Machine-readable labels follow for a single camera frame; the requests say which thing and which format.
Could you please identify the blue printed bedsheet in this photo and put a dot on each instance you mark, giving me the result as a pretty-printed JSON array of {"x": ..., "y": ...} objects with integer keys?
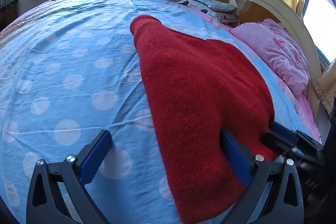
[{"x": 65, "y": 56}]

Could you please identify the grey patterned pillow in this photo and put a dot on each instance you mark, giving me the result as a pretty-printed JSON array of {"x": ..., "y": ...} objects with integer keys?
[{"x": 218, "y": 5}]

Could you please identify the pink pillow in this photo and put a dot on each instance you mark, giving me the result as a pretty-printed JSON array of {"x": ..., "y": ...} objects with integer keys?
[{"x": 275, "y": 53}]

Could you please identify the red knit sweater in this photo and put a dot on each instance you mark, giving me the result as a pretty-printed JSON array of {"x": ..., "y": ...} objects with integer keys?
[{"x": 197, "y": 95}]

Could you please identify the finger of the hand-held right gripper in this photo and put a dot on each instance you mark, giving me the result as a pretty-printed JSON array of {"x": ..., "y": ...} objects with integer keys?
[
  {"x": 279, "y": 127},
  {"x": 273, "y": 141}
]

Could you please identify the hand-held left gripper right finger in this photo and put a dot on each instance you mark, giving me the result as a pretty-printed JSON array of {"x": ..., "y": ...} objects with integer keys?
[{"x": 236, "y": 161}]

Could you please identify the dark bedside table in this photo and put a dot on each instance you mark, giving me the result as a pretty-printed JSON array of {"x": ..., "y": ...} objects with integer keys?
[{"x": 6, "y": 14}]

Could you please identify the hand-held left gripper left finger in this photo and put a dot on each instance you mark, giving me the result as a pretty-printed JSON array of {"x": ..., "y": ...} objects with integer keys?
[{"x": 95, "y": 158}]

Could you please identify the large side window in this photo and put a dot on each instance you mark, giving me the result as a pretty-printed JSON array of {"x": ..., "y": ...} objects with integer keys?
[{"x": 320, "y": 16}]

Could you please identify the cream wooden headboard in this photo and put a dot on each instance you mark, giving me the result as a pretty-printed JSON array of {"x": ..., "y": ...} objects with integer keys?
[{"x": 262, "y": 6}]

